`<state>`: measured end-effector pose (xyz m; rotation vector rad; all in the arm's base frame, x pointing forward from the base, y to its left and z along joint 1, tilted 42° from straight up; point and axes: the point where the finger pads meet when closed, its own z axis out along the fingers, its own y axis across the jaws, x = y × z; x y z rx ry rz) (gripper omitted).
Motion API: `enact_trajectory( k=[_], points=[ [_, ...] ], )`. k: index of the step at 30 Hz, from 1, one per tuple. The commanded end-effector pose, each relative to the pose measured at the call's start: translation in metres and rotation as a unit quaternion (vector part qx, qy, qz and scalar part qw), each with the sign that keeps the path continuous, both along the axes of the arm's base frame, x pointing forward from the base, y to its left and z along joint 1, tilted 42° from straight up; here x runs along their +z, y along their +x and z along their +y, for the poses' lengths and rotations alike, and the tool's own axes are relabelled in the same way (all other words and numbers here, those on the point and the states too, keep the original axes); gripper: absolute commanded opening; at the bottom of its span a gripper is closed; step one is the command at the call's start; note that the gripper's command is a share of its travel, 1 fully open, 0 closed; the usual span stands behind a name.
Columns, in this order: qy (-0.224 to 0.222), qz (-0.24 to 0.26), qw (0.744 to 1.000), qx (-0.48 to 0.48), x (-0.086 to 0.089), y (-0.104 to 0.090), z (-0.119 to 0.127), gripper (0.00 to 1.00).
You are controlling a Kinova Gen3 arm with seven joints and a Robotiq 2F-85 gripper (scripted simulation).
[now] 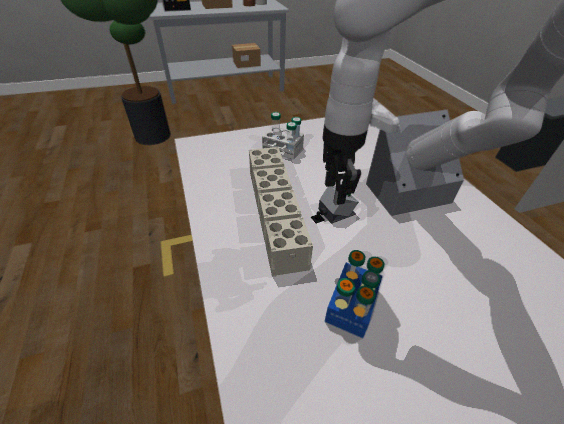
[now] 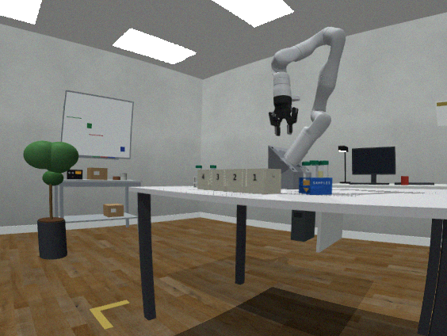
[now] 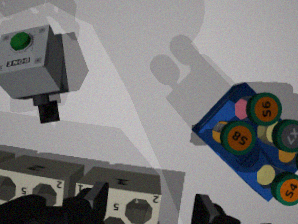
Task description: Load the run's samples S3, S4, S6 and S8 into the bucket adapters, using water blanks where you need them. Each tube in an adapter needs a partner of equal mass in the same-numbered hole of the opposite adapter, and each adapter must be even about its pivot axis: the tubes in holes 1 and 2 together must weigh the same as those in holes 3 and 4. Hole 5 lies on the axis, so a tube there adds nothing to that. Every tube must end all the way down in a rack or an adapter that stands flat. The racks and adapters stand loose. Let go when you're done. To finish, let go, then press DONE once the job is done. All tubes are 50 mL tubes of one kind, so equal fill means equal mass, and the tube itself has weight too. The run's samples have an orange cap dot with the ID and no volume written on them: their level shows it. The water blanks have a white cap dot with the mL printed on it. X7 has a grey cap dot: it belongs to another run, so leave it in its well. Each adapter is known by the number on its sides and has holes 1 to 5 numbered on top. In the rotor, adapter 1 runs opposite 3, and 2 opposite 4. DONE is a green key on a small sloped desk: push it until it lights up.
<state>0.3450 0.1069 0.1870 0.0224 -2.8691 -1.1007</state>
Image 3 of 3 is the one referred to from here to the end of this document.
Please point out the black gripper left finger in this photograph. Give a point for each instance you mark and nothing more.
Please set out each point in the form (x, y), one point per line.
(81, 209)

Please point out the green tube cap with orange s8 dot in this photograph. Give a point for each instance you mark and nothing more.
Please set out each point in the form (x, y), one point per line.
(237, 137)

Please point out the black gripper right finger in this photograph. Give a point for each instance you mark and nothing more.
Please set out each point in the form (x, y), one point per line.
(204, 212)

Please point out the grey button box with green button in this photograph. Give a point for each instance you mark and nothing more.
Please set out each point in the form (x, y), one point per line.
(31, 67)

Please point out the green tube cap with grey label dot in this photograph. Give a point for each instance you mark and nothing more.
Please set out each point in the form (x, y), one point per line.
(282, 135)

